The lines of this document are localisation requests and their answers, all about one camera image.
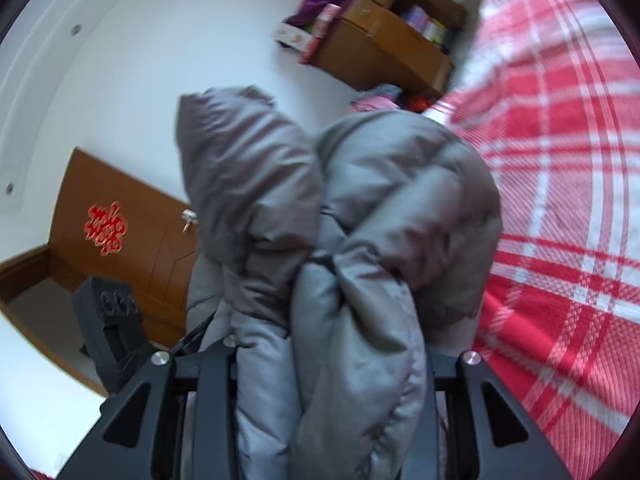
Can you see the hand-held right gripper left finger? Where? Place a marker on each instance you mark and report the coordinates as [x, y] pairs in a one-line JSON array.
[[215, 400]]

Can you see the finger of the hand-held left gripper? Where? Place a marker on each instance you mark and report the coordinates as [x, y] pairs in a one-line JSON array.
[[192, 334]]

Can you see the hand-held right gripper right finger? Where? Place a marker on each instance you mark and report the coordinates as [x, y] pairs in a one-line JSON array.
[[450, 410]]

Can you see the grey puffer jacket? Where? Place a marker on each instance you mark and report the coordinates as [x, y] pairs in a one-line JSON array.
[[350, 210]]

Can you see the pink clothes pile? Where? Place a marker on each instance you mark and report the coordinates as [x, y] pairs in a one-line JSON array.
[[380, 100]]

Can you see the brown wooden door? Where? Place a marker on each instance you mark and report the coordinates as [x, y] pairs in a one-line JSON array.
[[140, 260]]

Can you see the red paper door decoration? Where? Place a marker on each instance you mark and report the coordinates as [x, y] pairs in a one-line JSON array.
[[105, 227]]

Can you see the red plaid bed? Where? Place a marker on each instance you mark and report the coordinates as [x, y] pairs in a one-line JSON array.
[[550, 160]]

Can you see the white box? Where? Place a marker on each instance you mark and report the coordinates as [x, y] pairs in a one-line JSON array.
[[292, 36]]

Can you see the pink box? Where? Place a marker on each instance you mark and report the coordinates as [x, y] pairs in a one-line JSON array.
[[327, 20]]

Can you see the wooden cabinet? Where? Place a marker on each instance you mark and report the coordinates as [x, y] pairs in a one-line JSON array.
[[390, 55]]

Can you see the row of colourful books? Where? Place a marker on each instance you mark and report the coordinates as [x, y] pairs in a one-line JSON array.
[[425, 27]]

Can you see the brown wooden door frame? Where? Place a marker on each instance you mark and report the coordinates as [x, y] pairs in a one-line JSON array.
[[30, 265]]

